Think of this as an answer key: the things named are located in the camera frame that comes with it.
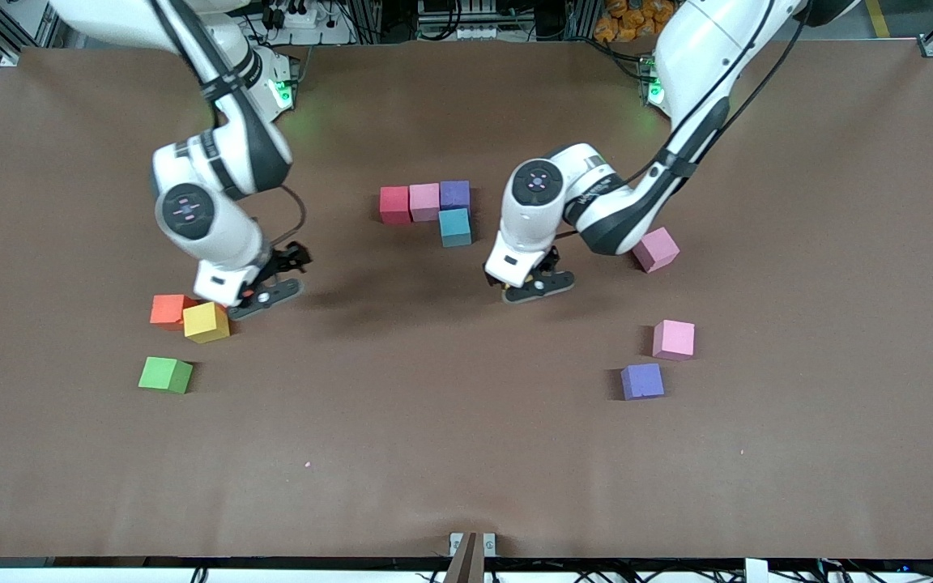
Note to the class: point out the white power strip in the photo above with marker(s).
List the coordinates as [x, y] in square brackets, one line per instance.
[302, 16]

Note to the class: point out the white electronics box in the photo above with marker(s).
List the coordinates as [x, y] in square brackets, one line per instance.
[466, 32]

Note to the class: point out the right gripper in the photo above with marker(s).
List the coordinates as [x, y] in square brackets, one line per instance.
[285, 261]

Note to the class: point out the pink foam cube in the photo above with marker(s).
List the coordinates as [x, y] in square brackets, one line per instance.
[424, 202]
[673, 339]
[661, 251]

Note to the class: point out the red foam cube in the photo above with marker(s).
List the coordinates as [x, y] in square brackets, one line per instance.
[394, 204]

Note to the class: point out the small metal bracket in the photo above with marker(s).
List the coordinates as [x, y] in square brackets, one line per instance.
[488, 544]

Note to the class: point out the cyan foam cube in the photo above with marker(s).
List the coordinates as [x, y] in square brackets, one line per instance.
[455, 227]

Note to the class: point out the yellow foam cube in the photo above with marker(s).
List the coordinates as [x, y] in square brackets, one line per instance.
[206, 324]

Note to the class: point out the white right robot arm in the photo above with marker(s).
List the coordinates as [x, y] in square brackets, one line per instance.
[223, 162]

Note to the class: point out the green foam cube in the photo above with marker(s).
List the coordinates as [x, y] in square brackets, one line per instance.
[163, 374]

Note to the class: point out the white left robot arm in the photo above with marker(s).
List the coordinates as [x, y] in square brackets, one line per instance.
[620, 219]

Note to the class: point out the purple foam cube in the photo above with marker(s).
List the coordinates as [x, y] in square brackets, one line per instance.
[455, 194]
[642, 380]

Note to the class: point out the orange bagged items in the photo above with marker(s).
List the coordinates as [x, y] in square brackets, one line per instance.
[636, 20]

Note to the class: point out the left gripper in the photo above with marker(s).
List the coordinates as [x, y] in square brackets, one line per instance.
[549, 260]

